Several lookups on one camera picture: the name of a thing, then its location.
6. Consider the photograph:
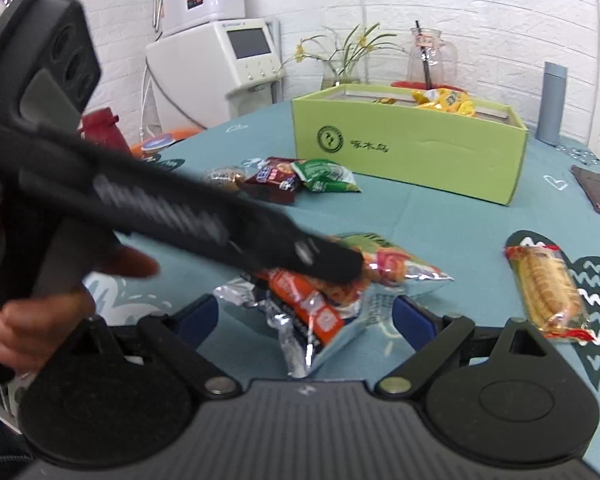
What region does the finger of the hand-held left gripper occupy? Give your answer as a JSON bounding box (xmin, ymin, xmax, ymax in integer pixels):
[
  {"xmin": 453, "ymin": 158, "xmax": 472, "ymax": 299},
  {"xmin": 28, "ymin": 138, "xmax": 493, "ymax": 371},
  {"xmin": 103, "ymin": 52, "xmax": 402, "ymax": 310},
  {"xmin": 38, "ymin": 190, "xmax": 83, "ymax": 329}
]
[{"xmin": 240, "ymin": 205, "xmax": 365, "ymax": 283}]

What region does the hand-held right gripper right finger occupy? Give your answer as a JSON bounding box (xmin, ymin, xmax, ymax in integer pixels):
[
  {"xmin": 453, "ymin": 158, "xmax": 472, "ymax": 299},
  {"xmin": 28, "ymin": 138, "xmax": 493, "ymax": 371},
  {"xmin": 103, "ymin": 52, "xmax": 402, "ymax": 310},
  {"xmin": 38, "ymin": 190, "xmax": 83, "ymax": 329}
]
[{"xmin": 375, "ymin": 296, "xmax": 548, "ymax": 401}]

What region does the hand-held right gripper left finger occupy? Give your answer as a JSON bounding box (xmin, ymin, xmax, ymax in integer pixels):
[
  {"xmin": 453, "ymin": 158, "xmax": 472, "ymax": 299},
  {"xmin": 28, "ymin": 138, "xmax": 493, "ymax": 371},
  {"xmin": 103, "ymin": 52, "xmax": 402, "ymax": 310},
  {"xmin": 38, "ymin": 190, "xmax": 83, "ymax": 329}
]
[{"xmin": 75, "ymin": 294, "xmax": 243, "ymax": 401}]

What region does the silver orange snack packet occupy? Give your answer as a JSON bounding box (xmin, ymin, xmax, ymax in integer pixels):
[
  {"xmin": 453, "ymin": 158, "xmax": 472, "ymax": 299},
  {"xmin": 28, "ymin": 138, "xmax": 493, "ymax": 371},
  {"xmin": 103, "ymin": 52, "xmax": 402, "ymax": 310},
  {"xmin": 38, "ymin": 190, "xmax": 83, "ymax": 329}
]
[
  {"xmin": 310, "ymin": 232, "xmax": 456, "ymax": 366},
  {"xmin": 214, "ymin": 267, "xmax": 371, "ymax": 378}
]

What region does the green cardboard box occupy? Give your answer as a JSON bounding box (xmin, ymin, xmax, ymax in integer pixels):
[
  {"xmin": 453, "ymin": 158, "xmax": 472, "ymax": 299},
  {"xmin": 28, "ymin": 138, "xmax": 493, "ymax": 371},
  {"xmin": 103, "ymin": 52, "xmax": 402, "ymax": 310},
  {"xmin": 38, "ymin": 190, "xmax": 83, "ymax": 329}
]
[{"xmin": 291, "ymin": 84, "xmax": 530, "ymax": 206}]

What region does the yellow red-label snack packet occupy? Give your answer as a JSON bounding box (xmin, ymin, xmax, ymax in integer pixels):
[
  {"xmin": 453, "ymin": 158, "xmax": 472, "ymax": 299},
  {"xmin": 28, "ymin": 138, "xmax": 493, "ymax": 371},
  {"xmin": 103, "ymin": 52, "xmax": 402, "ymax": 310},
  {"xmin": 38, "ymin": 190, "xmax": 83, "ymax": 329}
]
[{"xmin": 412, "ymin": 87, "xmax": 476, "ymax": 118}]

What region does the person's left hand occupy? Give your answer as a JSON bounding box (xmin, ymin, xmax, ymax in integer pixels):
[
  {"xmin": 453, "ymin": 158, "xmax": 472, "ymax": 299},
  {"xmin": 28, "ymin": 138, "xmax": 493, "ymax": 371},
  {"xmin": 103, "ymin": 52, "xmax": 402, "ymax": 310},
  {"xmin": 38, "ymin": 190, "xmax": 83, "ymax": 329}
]
[{"xmin": 0, "ymin": 247, "xmax": 161, "ymax": 361}]

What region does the red bottle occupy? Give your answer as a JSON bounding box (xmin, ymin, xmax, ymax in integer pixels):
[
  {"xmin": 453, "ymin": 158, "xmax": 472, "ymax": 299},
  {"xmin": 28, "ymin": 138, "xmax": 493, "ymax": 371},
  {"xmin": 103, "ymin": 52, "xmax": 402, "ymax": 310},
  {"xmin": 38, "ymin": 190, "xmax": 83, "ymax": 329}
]
[{"xmin": 80, "ymin": 107, "xmax": 133, "ymax": 158}]

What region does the green snack packet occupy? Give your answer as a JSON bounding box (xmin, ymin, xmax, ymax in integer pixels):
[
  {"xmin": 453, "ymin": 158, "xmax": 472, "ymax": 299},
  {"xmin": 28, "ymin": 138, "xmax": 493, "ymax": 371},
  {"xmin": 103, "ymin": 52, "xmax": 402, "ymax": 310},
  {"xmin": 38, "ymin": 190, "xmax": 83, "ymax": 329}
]
[{"xmin": 291, "ymin": 158, "xmax": 363, "ymax": 195}]

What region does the dark red snack packet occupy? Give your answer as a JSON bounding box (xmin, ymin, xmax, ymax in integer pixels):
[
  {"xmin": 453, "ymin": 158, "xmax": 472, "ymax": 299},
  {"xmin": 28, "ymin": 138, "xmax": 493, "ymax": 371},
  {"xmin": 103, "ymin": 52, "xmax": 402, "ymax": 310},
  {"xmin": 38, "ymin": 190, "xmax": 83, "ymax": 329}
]
[{"xmin": 237, "ymin": 157, "xmax": 301, "ymax": 206}]

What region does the teal printed tablecloth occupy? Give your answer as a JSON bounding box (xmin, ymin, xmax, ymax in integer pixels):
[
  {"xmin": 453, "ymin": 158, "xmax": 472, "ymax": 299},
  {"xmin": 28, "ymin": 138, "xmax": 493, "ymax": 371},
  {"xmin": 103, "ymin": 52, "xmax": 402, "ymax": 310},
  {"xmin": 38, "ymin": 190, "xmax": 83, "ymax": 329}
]
[{"xmin": 82, "ymin": 97, "xmax": 600, "ymax": 461}]

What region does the clear bun packet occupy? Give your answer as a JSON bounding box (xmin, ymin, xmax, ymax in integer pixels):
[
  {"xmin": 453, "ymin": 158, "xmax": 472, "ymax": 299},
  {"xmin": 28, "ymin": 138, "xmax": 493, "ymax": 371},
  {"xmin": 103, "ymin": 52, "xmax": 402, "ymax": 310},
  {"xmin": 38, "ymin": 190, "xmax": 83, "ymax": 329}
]
[{"xmin": 202, "ymin": 166, "xmax": 248, "ymax": 193}]

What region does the round blue white container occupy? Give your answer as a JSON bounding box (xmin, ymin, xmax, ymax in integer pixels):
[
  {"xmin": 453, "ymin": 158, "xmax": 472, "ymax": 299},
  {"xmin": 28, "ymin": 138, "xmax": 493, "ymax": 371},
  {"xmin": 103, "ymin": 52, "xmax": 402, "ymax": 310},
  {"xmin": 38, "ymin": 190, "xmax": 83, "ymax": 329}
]
[{"xmin": 140, "ymin": 132, "xmax": 176, "ymax": 153}]

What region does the cookie packet with red ends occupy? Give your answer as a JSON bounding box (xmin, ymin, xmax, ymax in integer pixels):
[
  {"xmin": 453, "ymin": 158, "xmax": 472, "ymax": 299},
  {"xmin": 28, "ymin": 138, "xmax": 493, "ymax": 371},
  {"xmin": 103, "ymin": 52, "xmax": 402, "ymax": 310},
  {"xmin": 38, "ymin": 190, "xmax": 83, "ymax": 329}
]
[{"xmin": 505, "ymin": 242, "xmax": 598, "ymax": 343}]

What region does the orange stool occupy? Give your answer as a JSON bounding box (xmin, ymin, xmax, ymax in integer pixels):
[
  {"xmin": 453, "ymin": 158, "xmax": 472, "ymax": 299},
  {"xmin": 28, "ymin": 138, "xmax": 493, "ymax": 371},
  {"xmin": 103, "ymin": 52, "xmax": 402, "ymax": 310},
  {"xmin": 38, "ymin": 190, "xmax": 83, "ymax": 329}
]
[{"xmin": 130, "ymin": 127, "xmax": 206, "ymax": 161}]

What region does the plant with yellow flowers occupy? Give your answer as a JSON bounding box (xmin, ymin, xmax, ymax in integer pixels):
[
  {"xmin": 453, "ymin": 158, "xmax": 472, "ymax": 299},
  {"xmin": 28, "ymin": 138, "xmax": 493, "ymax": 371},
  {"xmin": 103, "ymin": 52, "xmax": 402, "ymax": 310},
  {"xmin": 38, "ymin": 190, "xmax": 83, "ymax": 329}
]
[{"xmin": 292, "ymin": 22, "xmax": 398, "ymax": 88}]

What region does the white machine with screen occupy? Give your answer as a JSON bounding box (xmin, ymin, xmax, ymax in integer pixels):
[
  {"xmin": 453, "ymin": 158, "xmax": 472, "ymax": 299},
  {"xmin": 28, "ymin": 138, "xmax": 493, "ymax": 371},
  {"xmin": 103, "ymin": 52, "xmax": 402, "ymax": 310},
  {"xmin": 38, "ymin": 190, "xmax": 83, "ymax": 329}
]
[{"xmin": 145, "ymin": 19, "xmax": 287, "ymax": 131}]

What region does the red tray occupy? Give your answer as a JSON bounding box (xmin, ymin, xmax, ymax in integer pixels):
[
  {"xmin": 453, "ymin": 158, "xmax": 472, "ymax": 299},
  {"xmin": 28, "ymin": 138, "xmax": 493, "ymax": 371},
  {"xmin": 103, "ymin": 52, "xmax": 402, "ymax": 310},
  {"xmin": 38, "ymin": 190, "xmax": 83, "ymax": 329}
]
[{"xmin": 391, "ymin": 80, "xmax": 468, "ymax": 92}]

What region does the smartphone with red case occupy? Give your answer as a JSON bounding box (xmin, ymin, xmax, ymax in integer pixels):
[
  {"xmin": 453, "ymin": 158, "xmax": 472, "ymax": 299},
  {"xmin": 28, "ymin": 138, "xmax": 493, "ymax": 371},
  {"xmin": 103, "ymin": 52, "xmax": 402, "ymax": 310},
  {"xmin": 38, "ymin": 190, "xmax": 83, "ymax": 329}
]
[{"xmin": 570, "ymin": 164, "xmax": 600, "ymax": 222}]

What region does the black straw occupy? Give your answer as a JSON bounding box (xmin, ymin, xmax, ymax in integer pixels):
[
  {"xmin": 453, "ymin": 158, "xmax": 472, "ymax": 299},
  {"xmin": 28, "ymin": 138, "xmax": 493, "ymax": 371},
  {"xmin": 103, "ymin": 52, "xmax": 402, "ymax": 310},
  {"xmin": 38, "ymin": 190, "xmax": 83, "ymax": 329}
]
[{"xmin": 414, "ymin": 21, "xmax": 433, "ymax": 88}]

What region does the glass jar with straw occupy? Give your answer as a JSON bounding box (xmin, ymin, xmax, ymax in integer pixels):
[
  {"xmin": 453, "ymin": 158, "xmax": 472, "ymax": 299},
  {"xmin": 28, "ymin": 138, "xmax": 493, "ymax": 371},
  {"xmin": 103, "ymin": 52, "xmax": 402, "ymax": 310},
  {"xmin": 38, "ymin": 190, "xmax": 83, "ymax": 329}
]
[{"xmin": 405, "ymin": 27, "xmax": 458, "ymax": 88}]

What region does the grey bottle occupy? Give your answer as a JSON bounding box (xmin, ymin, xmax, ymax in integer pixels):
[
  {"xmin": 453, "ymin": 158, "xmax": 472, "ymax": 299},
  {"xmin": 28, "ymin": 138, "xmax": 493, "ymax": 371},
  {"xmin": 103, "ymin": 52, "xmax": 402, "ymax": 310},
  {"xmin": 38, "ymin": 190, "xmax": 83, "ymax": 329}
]
[{"xmin": 536, "ymin": 61, "xmax": 563, "ymax": 146}]

